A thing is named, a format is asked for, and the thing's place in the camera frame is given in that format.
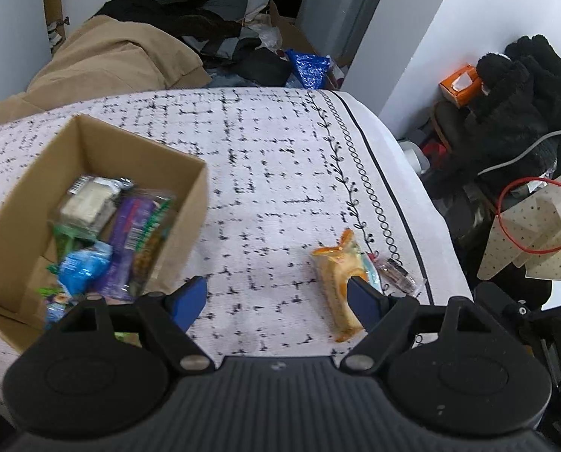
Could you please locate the purple snack packet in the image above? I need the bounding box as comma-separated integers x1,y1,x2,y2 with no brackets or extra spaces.
94,189,175,303

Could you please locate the blue snack packet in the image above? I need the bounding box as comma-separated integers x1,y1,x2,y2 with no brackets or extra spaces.
58,241,113,297
37,287,79,330

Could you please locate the green candy packet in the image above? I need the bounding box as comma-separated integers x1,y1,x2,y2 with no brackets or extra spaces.
47,223,98,275

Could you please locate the orange bread snack packet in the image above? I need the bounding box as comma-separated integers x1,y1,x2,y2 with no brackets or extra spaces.
311,229,382,343

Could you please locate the green snack packet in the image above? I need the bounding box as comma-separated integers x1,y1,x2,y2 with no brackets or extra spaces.
115,331,141,347

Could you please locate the white patterned bed cloth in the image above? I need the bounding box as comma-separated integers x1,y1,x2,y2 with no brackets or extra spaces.
0,86,475,427

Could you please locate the brown cardboard box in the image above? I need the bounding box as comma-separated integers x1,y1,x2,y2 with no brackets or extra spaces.
0,115,208,352

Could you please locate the orange tissue box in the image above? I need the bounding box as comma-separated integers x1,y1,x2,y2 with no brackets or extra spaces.
439,64,483,107

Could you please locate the black fuzzy garment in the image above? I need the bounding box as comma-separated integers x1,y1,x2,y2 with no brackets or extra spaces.
430,32,561,189

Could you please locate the shiny blue bag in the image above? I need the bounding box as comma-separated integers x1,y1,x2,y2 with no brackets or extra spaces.
286,49,332,90

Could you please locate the pile of dark clothes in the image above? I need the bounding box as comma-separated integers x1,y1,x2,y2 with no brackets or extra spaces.
98,0,292,87

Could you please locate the tan blanket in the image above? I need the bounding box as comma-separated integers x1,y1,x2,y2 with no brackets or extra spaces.
0,15,211,125

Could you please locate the white mini fridge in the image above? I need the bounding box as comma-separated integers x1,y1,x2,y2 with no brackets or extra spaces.
296,0,379,60

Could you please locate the red cable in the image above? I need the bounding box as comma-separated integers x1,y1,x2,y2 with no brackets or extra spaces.
496,176,561,256

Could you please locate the white cable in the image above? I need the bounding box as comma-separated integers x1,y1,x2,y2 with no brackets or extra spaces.
476,127,561,178

